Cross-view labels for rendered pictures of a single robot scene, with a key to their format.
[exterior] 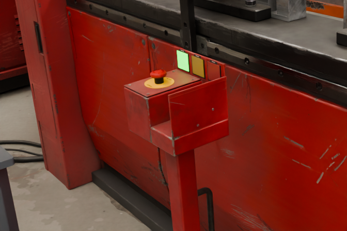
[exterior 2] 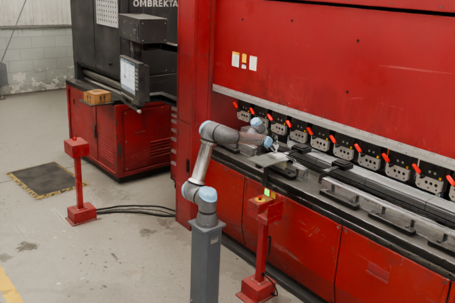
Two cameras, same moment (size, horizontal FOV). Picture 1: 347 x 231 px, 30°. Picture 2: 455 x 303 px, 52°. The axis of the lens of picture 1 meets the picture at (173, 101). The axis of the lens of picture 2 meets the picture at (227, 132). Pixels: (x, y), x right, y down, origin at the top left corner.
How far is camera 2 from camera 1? 191 cm
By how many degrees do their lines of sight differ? 9
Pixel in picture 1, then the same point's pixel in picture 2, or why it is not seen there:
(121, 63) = (229, 182)
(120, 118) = (223, 203)
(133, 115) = (250, 210)
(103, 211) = not seen: hidden behind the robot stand
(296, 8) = (305, 177)
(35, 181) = (172, 226)
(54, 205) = (185, 238)
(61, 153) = (189, 215)
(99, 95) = not seen: hidden behind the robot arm
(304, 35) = (308, 189)
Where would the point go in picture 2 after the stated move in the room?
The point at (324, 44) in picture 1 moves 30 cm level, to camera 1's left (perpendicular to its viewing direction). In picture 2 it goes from (315, 193) to (273, 194)
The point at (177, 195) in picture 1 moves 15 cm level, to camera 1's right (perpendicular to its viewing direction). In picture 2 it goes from (261, 237) to (282, 237)
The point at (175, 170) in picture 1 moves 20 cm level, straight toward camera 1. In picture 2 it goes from (262, 229) to (268, 244)
